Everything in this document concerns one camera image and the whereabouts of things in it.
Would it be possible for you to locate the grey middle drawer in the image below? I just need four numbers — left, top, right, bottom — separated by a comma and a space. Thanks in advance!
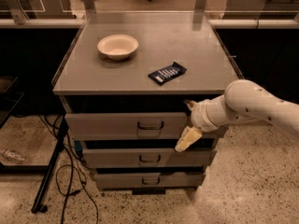
83, 148, 217, 168

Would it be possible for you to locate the clear plastic bottle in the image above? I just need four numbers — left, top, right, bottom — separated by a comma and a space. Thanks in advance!
0, 149, 24, 164

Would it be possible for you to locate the grey top drawer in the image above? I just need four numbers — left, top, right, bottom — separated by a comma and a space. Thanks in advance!
65, 112, 191, 141

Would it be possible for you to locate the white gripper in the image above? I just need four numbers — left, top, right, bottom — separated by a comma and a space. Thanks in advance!
175, 98, 222, 152

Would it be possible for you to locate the dark blue snack bar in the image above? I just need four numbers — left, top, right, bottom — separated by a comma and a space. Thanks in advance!
148, 62, 187, 85

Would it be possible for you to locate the black side shelf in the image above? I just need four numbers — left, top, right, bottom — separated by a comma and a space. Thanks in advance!
0, 76, 24, 129

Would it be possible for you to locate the white ceramic bowl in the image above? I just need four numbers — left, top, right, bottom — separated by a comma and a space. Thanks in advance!
97, 35, 138, 61

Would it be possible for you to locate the grey drawer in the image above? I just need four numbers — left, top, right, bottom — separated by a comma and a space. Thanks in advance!
65, 112, 191, 141
94, 172, 205, 189
83, 148, 217, 168

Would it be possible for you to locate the white horizontal rail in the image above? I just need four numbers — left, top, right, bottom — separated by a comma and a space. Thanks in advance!
0, 19, 299, 29

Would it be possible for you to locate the black floor cable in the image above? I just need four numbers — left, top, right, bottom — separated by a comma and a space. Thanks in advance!
38, 114, 100, 224

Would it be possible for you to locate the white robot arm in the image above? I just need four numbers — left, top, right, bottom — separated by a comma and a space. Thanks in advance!
175, 79, 299, 152

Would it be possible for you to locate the grey metal drawer cabinet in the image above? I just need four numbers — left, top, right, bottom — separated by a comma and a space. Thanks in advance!
51, 10, 248, 196

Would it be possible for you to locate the grey bottom drawer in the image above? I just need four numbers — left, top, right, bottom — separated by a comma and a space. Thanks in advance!
94, 172, 205, 189

